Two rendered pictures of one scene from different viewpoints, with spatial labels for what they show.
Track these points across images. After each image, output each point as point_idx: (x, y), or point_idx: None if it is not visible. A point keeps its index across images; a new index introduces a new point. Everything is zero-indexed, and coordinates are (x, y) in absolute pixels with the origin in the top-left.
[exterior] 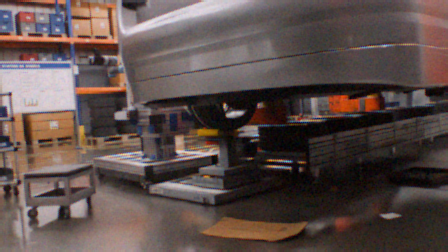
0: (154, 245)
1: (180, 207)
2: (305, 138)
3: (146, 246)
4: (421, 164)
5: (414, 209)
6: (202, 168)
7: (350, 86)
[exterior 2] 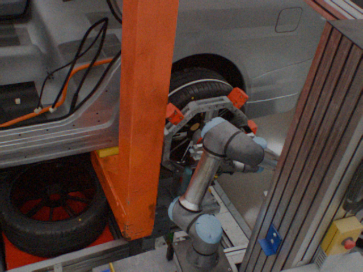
0: (264, 135)
1: (237, 192)
2: (88, 153)
3: (268, 136)
4: None
5: None
6: (210, 195)
7: (47, 82)
